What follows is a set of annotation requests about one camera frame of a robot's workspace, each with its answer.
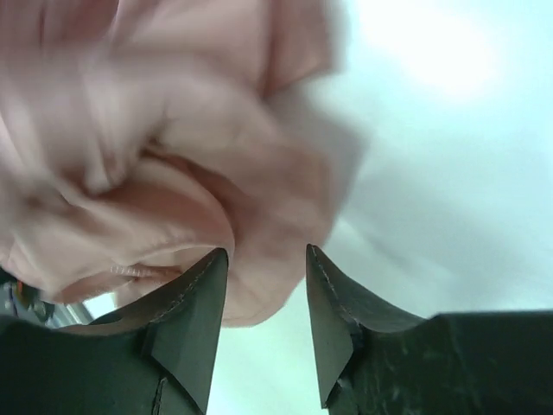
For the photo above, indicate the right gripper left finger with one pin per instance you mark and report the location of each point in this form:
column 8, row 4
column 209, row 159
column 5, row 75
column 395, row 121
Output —
column 153, row 356

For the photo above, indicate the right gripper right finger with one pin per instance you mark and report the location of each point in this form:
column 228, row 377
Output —
column 373, row 358

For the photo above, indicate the pink pleated skirt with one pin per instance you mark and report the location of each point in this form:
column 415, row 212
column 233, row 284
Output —
column 138, row 136

